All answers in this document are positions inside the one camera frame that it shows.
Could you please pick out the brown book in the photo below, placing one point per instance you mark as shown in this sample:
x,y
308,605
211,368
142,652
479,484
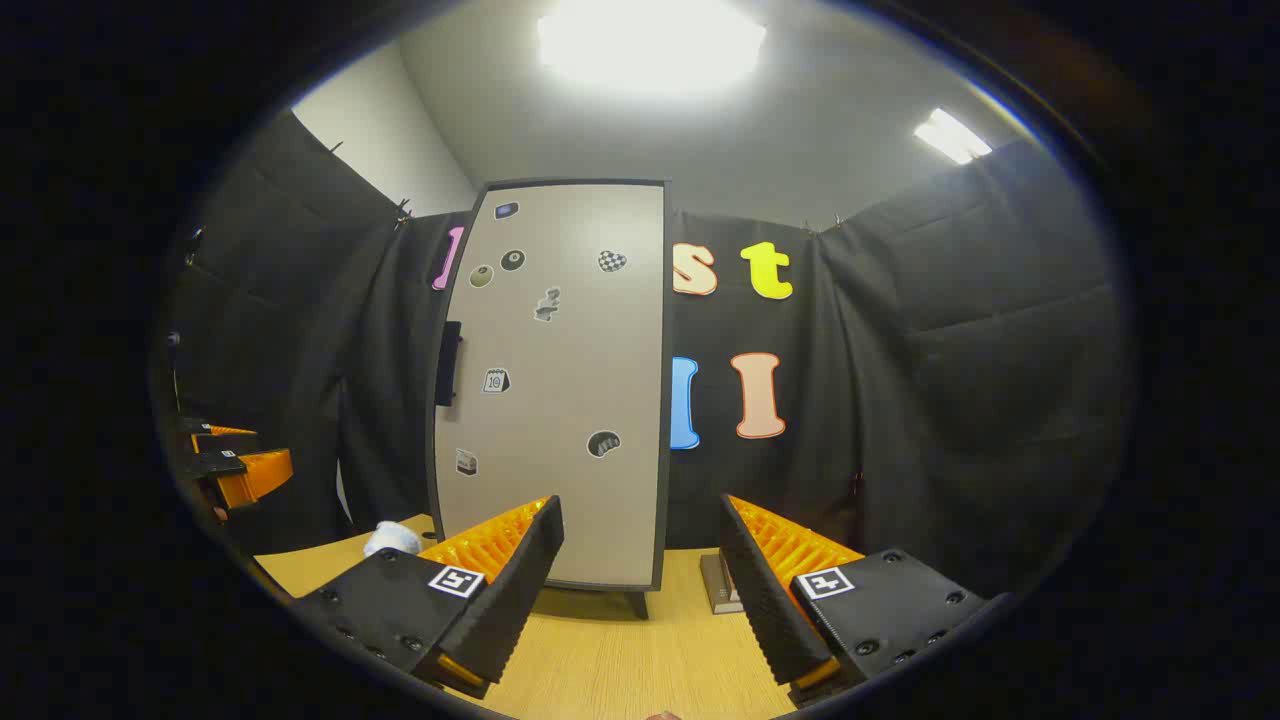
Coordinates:
x,y
722,602

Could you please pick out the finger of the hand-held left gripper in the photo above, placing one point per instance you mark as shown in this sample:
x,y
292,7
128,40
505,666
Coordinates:
x,y
215,430
250,475

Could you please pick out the black backdrop cloth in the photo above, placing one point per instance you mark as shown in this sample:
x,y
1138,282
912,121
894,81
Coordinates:
x,y
900,400

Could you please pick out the white plush toy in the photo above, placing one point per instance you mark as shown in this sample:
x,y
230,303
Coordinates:
x,y
392,538

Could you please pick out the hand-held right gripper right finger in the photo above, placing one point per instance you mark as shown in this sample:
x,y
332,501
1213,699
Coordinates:
x,y
760,590

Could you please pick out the large ceiling light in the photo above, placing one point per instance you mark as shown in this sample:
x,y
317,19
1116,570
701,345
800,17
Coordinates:
x,y
650,45

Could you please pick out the beige cabinet door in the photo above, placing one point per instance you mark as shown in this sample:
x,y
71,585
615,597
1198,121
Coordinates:
x,y
560,400

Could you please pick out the pale green cover book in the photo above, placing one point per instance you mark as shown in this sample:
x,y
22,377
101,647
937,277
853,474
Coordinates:
x,y
714,570

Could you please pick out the small ceiling light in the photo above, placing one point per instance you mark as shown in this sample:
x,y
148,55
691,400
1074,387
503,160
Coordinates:
x,y
950,137

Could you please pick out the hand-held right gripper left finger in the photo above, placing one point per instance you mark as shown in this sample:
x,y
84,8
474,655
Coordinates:
x,y
525,580

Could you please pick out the dark grey cabinet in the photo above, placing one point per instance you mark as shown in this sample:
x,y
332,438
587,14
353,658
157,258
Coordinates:
x,y
663,400

